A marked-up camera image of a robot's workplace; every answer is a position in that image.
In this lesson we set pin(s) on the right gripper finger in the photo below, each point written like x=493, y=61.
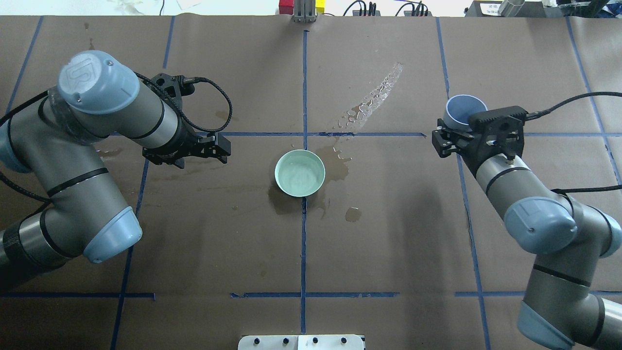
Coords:
x=451, y=128
x=446, y=143

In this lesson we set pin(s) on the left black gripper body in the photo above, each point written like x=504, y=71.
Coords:
x=183, y=142

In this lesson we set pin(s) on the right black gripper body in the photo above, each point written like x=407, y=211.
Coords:
x=445, y=141

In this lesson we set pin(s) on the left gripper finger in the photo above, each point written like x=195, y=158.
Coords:
x=220, y=155
x=214, y=142

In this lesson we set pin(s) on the blue-grey plastic cup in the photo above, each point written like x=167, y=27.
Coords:
x=461, y=107

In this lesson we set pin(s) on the light green bowl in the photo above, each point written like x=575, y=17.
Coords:
x=299, y=173

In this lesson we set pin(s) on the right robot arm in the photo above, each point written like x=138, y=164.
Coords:
x=567, y=237

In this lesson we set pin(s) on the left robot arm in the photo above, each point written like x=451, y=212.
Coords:
x=53, y=136

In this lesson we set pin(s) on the shiny metal cylinder cup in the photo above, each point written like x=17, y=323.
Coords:
x=510, y=8

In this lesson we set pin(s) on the red blue yellow blocks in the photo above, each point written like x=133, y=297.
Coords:
x=286, y=6

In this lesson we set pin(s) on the black power strip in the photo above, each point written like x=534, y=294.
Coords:
x=388, y=8

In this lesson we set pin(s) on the aluminium frame post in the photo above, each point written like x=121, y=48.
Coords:
x=304, y=11

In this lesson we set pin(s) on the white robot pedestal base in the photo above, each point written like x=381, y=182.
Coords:
x=303, y=342

